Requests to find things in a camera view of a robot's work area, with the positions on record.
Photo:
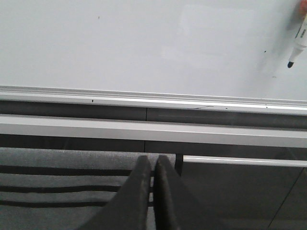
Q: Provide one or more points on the white horizontal rail bar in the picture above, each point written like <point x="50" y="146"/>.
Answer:
<point x="245" y="161"/>

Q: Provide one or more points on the white metal stand frame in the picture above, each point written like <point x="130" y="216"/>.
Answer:
<point x="151" y="131"/>

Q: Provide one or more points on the white whiteboard marker pen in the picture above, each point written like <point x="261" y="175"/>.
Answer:
<point x="300" y="43"/>

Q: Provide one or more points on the white whiteboard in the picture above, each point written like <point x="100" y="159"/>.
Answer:
<point x="223" y="55"/>

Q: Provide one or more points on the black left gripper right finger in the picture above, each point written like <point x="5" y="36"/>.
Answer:
<point x="175" y="208"/>

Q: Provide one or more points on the red round magnet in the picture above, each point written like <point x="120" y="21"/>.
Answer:
<point x="302" y="10"/>

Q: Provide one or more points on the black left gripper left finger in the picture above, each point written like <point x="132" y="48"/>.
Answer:
<point x="127" y="210"/>

